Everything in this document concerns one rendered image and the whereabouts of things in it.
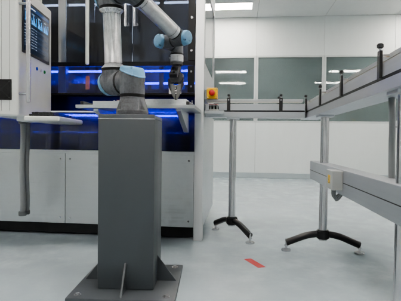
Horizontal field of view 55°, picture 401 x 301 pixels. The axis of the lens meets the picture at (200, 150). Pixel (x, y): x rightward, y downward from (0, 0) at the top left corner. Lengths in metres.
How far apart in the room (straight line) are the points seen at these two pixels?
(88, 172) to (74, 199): 0.21
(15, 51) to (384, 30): 6.55
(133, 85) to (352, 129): 6.00
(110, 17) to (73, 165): 1.21
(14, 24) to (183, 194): 1.43
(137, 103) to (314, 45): 5.95
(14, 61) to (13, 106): 0.25
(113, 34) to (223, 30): 5.60
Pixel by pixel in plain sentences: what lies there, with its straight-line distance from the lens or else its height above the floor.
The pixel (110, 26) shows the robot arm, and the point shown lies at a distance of 1.96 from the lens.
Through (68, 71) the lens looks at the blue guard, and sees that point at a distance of 2.86.
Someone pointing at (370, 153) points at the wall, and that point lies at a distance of 7.54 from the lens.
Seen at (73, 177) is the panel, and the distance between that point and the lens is 2.82.
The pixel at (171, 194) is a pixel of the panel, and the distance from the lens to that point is 2.63.
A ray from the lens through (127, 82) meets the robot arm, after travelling 1.79.
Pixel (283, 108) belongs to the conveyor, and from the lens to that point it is 2.69.
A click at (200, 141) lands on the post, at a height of 0.67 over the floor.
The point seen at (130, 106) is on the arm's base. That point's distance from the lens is 1.77.
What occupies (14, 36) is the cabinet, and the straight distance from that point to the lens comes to 2.44.
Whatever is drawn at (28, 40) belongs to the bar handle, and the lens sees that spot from 2.41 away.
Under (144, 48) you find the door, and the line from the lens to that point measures 2.72.
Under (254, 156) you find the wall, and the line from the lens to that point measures 7.17.
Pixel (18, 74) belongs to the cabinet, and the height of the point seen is 1.03.
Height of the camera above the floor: 0.68
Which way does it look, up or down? 1 degrees down
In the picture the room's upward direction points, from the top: 1 degrees clockwise
